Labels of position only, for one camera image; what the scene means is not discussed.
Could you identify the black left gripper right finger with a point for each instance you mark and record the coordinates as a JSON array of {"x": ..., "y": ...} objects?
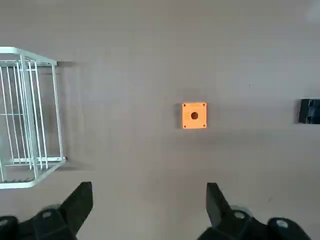
[{"x": 232, "y": 225}]

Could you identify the green button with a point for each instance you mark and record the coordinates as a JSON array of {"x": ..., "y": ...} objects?
[{"x": 306, "y": 111}]

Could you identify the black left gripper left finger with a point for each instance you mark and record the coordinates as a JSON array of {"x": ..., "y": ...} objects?
[{"x": 50, "y": 225}]

